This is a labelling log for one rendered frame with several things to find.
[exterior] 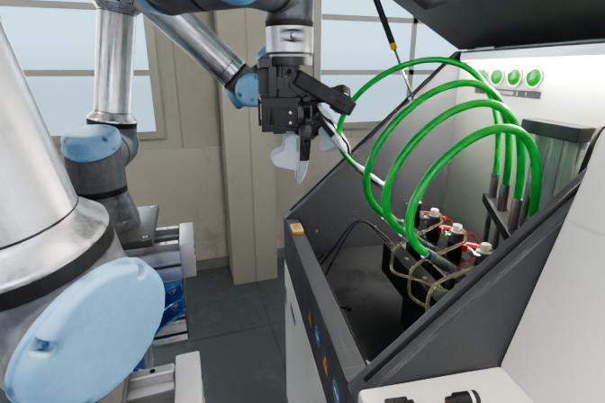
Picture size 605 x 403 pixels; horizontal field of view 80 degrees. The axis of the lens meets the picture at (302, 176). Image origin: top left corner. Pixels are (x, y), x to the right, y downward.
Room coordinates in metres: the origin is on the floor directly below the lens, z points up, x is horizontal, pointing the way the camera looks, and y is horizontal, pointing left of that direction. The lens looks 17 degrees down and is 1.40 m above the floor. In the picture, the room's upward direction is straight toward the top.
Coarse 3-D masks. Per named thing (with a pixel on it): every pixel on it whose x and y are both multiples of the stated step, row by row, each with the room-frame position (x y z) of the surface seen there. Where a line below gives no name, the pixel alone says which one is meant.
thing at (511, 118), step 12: (456, 108) 0.61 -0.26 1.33; (468, 108) 0.62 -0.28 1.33; (492, 108) 0.63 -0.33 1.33; (504, 108) 0.63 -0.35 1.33; (432, 120) 0.61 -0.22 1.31; (444, 120) 0.61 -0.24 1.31; (516, 120) 0.63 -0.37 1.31; (420, 132) 0.60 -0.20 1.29; (408, 144) 0.60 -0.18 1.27; (516, 144) 0.64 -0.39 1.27; (396, 168) 0.59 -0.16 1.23; (516, 180) 0.65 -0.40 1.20; (384, 192) 0.59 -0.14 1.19; (516, 192) 0.64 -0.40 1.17; (384, 204) 0.59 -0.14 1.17; (516, 204) 0.64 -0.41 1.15; (384, 216) 0.59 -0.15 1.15; (516, 216) 0.64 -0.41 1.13; (396, 228) 0.59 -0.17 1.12; (408, 240) 0.60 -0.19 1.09; (420, 240) 0.60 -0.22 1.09
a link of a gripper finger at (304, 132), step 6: (306, 114) 0.58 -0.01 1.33; (306, 120) 0.56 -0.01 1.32; (300, 126) 0.57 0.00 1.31; (306, 126) 0.57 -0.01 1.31; (300, 132) 0.57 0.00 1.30; (306, 132) 0.56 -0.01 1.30; (300, 138) 0.57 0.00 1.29; (306, 138) 0.56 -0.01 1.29; (300, 144) 0.57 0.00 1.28; (306, 144) 0.57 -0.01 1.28; (300, 150) 0.58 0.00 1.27; (306, 150) 0.57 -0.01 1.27; (300, 156) 0.58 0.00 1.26; (306, 156) 0.57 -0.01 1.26
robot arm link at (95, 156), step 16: (80, 128) 0.81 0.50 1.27; (96, 128) 0.81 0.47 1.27; (112, 128) 0.82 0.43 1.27; (64, 144) 0.74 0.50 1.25; (80, 144) 0.74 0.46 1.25; (96, 144) 0.75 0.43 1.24; (112, 144) 0.77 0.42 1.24; (64, 160) 0.75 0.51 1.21; (80, 160) 0.73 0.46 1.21; (96, 160) 0.74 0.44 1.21; (112, 160) 0.77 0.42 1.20; (128, 160) 0.87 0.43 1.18; (80, 176) 0.73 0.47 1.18; (96, 176) 0.74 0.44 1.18; (112, 176) 0.76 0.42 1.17; (80, 192) 0.73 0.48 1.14; (96, 192) 0.74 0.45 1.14
